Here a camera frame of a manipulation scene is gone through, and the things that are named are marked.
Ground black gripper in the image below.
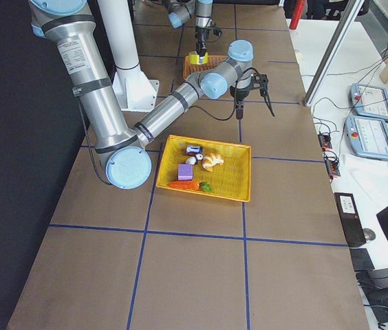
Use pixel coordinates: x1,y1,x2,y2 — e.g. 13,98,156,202
195,25,222,64
230,80,253,120

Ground yellow tape roll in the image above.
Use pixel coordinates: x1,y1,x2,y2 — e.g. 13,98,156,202
188,51,208,65

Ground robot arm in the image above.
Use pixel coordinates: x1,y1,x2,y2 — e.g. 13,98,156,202
29,1,253,189
162,0,222,65

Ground brown wicker basket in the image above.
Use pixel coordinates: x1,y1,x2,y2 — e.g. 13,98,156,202
182,54,228,80

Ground yellow plastic basket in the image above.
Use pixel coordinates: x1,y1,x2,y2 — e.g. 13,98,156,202
156,135,251,202

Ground toy croissant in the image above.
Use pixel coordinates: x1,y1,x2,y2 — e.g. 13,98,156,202
202,153,224,172

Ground blue white toy car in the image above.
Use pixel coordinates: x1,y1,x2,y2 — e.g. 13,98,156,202
185,144,203,155

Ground white black toy figure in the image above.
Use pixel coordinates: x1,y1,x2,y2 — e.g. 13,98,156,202
185,153,204,165

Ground purple cube block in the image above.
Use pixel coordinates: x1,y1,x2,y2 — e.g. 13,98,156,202
177,164,193,181

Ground orange toy carrot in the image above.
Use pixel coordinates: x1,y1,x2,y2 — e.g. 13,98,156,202
167,180,212,193

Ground red cylinder bottle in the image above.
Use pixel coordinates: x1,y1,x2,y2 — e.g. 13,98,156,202
289,0,307,30

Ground black power strip orange plugs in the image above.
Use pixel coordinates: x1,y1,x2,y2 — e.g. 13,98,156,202
317,132,341,181

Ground upper teach pendant tablet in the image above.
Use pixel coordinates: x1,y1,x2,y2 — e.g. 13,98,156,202
349,83,388,122

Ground teach pendant tablet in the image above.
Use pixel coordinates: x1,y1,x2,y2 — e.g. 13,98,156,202
345,115,388,161
349,83,388,122

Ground lower teach pendant tablet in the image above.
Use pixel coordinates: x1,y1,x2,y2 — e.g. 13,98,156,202
345,115,388,161

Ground black box white labels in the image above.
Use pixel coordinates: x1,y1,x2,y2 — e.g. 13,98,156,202
334,192,366,248

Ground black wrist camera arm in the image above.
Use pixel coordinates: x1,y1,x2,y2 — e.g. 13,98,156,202
250,70,275,117

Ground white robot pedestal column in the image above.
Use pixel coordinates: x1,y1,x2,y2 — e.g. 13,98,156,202
98,0,160,112

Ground aluminium frame post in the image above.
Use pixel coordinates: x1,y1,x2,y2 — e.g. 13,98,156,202
303,0,365,107

